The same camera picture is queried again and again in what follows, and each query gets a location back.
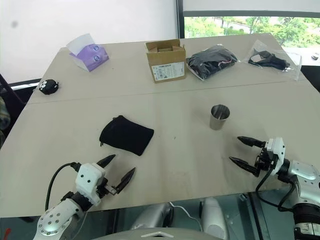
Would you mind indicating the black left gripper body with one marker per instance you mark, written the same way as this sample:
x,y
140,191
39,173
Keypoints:
x,y
104,190

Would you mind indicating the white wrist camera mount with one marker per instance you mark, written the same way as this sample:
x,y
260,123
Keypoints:
x,y
87,177
277,147

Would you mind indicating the silver rounded robot leg shell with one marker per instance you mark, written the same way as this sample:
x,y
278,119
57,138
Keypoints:
x,y
152,216
213,215

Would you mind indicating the stainless steel cup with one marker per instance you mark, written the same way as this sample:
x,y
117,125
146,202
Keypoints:
x,y
218,122

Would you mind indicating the white roller blind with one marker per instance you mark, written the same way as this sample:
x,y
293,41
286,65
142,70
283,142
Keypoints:
x,y
250,6

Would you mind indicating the black office chair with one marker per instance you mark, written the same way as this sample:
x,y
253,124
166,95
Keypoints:
x,y
5,85

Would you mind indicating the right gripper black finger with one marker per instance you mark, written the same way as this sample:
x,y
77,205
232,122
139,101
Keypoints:
x,y
246,166
252,142

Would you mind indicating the brown cardboard box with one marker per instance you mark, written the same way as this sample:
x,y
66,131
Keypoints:
x,y
167,70

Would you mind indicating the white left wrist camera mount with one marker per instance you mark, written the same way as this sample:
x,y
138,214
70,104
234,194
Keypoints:
x,y
87,177

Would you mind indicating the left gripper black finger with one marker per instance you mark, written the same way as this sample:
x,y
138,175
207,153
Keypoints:
x,y
126,178
106,161

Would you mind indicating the black plush toy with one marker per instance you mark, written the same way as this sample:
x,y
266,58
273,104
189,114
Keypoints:
x,y
50,86

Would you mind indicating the silver robot torso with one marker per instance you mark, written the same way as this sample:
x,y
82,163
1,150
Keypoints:
x,y
160,235

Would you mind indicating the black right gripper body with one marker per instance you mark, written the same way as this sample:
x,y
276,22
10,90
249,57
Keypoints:
x,y
263,160

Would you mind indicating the clear bag with black device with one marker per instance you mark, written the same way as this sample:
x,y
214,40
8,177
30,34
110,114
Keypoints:
x,y
270,60

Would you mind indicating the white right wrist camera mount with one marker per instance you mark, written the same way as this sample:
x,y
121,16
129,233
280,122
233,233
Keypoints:
x,y
277,147

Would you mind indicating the dark window frame post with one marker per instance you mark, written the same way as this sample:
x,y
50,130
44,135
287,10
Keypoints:
x,y
179,17

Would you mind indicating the purple tissue box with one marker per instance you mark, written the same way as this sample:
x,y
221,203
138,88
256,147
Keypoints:
x,y
92,58

